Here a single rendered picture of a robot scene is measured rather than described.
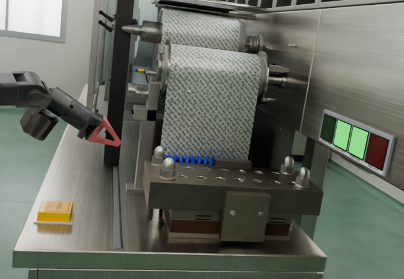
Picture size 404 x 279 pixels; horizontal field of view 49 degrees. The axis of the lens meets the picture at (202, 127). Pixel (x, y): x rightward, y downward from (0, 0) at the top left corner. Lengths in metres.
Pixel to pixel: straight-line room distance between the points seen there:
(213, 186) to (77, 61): 5.81
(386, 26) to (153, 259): 0.63
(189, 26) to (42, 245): 0.74
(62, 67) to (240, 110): 5.67
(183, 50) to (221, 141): 0.25
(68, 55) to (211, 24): 5.41
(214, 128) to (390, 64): 0.49
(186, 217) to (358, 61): 0.49
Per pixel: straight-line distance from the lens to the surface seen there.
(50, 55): 6.72
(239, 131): 1.16
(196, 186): 0.97
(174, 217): 1.00
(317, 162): 1.42
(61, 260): 0.95
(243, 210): 0.99
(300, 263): 1.05
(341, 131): 0.93
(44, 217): 1.05
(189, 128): 1.13
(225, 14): 1.53
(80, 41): 6.67
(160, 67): 1.12
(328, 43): 1.04
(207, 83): 1.12
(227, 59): 1.14
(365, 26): 0.92
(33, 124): 1.11
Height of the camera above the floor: 1.34
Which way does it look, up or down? 11 degrees down
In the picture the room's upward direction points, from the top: 7 degrees clockwise
